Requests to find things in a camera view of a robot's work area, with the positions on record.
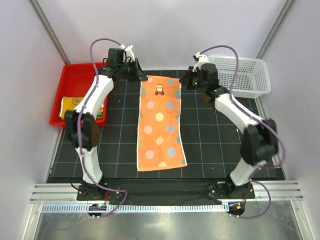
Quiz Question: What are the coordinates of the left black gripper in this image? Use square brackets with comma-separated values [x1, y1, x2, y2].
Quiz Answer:
[118, 58, 148, 83]

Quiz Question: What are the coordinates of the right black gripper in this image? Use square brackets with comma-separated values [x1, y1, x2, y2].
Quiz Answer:
[180, 66, 207, 92]

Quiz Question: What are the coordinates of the green microfiber towel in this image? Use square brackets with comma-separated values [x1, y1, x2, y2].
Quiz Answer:
[96, 111, 104, 119]

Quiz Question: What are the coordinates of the orange towel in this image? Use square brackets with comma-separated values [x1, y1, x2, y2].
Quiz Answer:
[136, 75, 188, 172]

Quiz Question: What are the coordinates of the blue yellow patterned towel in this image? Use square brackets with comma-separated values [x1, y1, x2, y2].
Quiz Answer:
[58, 96, 105, 120]

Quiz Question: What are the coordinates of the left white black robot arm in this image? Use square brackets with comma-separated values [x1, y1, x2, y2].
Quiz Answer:
[64, 45, 148, 200]

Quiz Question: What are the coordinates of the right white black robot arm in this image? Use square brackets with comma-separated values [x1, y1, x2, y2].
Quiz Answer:
[179, 63, 279, 198]

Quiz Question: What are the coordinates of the red plastic tray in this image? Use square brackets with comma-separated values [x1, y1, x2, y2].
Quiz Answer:
[49, 63, 114, 129]

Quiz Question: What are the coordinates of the white perforated plastic basket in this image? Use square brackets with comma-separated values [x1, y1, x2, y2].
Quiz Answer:
[208, 55, 271, 99]

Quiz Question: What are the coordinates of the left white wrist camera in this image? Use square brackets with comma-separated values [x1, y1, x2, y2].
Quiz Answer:
[119, 44, 136, 63]

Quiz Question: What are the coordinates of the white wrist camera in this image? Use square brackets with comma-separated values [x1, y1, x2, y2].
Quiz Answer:
[119, 44, 136, 63]
[192, 52, 209, 72]

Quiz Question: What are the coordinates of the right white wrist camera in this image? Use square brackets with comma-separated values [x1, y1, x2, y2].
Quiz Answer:
[192, 52, 209, 72]

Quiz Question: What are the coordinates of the left aluminium corner post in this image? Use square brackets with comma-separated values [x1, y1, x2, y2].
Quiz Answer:
[28, 0, 71, 65]

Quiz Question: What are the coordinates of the aluminium corner post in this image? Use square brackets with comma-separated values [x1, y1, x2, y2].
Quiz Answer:
[28, 0, 71, 65]
[256, 0, 297, 59]

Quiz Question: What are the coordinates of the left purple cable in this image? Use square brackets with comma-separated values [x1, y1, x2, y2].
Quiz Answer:
[77, 37, 128, 231]

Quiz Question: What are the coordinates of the slotted grey cable duct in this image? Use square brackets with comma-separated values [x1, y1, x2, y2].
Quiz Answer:
[41, 202, 229, 214]

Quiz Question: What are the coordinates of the right aluminium corner post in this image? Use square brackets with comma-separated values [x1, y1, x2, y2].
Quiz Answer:
[256, 0, 297, 59]

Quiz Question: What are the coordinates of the aluminium frame rail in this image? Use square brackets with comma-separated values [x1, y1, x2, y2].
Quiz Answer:
[29, 180, 304, 204]

